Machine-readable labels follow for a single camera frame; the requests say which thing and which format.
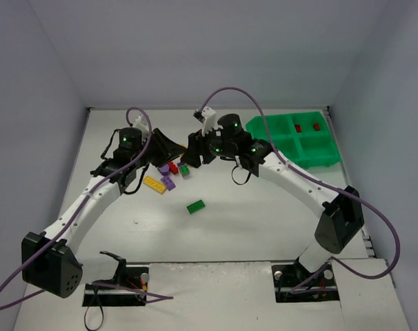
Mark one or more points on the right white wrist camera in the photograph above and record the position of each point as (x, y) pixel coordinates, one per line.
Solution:
(206, 116)

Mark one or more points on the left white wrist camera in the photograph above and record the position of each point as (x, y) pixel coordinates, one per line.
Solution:
(141, 124)

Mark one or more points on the green two-by-four lego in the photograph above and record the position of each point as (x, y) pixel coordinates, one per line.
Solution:
(195, 206)

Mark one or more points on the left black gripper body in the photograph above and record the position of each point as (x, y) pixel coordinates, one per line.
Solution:
(157, 146)

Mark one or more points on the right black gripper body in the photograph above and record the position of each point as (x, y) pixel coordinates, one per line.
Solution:
(198, 148)

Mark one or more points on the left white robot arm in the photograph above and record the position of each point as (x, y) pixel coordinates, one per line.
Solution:
(50, 257)

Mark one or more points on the yellow flat long lego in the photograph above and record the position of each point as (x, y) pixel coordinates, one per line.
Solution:
(153, 184)

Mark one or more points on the purple rounded lego brick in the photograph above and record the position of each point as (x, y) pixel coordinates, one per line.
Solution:
(164, 170)

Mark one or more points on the purple flat lego plate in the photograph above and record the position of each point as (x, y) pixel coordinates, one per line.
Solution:
(169, 183)

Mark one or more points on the green four-compartment tray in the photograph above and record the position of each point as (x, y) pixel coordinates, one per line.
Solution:
(307, 149)

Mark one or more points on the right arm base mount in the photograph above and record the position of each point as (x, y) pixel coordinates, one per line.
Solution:
(292, 284)

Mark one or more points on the green square lego on purple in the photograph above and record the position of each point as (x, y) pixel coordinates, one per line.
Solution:
(184, 170)

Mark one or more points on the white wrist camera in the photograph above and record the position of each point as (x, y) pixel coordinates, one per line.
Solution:
(206, 116)
(141, 124)

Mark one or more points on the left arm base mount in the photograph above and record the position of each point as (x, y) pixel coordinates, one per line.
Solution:
(126, 286)

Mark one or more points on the red long lego brick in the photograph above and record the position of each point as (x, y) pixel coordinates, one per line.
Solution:
(173, 168)

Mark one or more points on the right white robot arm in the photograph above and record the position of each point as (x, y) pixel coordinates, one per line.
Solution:
(340, 214)

